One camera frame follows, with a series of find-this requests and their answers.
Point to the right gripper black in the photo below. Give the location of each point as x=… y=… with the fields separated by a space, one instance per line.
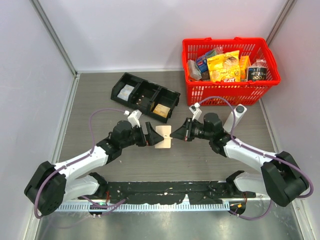
x=185 y=132

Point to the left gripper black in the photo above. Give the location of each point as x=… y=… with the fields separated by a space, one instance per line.
x=153 y=137

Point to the beige leather card holder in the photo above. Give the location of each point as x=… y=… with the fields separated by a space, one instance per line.
x=165 y=132

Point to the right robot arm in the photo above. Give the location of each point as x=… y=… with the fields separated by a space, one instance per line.
x=279 y=176

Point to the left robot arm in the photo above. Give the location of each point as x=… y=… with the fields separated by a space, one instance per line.
x=53 y=184

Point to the gold card in tray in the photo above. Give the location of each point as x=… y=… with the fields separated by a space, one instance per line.
x=161 y=110

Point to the white cards in tray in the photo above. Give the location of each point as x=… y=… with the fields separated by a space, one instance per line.
x=125 y=92

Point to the black three-compartment tray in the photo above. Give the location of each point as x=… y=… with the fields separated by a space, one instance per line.
x=145 y=96

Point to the red plastic shopping basket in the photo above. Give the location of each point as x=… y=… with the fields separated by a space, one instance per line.
x=208 y=93

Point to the grey wrapped package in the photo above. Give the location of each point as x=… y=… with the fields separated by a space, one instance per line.
x=194 y=71

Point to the brown chocolate box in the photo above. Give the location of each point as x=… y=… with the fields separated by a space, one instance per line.
x=205 y=76

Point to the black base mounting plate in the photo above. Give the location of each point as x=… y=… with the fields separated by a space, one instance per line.
x=172 y=192

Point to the blue snack box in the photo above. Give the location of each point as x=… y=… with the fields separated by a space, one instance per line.
x=201 y=63

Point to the yellow chips bag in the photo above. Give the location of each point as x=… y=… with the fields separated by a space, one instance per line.
x=224 y=67

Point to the green sponge pack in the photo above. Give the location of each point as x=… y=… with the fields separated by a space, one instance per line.
x=211 y=53

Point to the black round can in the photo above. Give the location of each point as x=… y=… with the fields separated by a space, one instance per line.
x=256 y=73

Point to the orange snack box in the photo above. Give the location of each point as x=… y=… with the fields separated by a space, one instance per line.
x=244 y=63

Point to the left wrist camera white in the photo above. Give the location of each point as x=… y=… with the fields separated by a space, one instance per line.
x=133 y=117

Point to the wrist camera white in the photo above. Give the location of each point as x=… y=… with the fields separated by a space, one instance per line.
x=133 y=117
x=196 y=111

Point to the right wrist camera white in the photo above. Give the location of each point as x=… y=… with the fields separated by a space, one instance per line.
x=196 y=111

